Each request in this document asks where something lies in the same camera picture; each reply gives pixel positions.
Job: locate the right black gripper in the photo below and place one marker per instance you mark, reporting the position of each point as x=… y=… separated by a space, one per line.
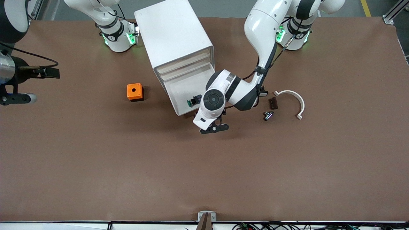
x=23 y=69

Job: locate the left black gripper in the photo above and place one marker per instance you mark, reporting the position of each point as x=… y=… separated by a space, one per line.
x=195 y=114

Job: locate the green mushroom push button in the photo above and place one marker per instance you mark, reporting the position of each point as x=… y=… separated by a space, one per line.
x=189 y=103

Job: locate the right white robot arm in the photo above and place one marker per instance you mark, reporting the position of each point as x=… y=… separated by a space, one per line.
x=116 y=38

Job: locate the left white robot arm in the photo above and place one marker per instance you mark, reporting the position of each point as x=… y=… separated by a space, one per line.
x=262 y=32

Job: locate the orange box with hole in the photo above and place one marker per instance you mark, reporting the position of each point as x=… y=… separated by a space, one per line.
x=130 y=93

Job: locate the chrome valve fitting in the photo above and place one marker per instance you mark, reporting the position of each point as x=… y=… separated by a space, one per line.
x=268 y=115

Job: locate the brown terminal block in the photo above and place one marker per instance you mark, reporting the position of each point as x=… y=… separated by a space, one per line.
x=274 y=103

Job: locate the aluminium frame post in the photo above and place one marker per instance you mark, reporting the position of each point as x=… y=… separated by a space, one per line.
x=36 y=9
x=391 y=16

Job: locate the black switch with white cap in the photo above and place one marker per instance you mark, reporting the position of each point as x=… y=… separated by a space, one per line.
x=264 y=93

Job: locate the grey table edge bracket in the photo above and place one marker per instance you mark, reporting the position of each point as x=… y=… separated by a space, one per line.
x=200 y=216

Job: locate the white table edge rail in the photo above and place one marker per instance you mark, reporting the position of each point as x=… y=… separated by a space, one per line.
x=64 y=226

